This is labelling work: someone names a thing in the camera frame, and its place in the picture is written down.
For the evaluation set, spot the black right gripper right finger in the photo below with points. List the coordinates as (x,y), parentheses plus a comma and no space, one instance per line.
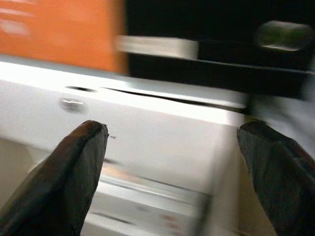
(285,182)

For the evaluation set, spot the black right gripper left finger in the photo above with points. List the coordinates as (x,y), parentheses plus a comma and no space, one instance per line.
(56,184)

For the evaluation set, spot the black shelf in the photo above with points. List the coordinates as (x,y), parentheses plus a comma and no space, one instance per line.
(221,73)

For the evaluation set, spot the grey green round object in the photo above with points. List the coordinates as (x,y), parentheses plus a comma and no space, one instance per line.
(284,35)

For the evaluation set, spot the orange box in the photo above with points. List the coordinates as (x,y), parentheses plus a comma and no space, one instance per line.
(61,29)

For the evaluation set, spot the white flat box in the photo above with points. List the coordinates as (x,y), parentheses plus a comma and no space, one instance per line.
(157,46)

